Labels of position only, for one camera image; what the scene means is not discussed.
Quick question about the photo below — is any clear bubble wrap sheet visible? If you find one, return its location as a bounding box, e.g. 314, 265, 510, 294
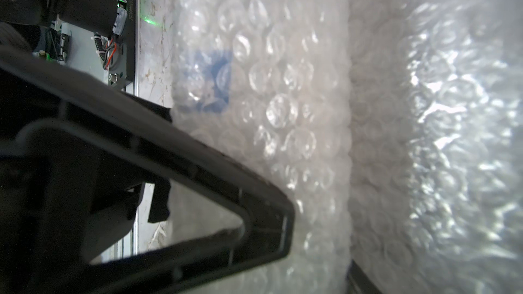
172, 0, 522, 293

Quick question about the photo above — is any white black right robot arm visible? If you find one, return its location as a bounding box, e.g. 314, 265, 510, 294
1, 0, 295, 293

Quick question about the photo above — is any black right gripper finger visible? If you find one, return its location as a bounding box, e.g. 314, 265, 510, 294
1, 46, 295, 293

